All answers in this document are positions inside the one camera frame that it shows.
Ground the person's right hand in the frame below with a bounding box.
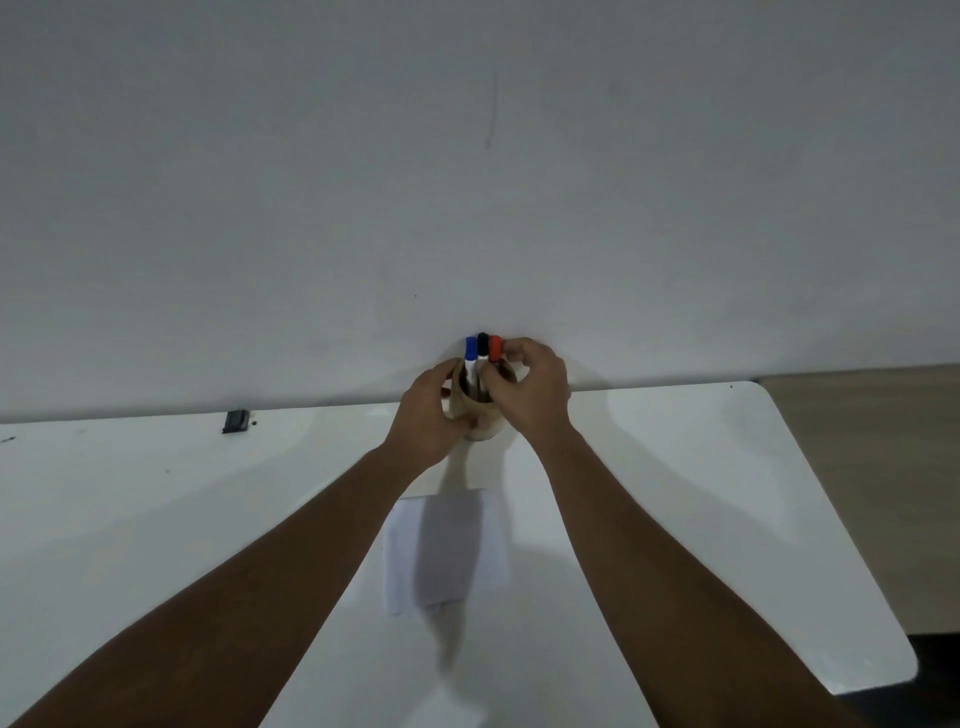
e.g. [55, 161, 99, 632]
[478, 337, 574, 448]

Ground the person's left hand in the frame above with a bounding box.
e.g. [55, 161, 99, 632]
[384, 357, 477, 474]

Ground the wooden pen holder cup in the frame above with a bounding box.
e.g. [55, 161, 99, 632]
[447, 358, 519, 442]

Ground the person's right forearm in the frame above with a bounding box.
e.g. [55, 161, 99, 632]
[525, 423, 871, 728]

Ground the person's left forearm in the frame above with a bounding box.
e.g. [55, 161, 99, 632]
[7, 442, 432, 728]

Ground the white paper sheet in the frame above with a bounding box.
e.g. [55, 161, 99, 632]
[383, 488, 513, 616]

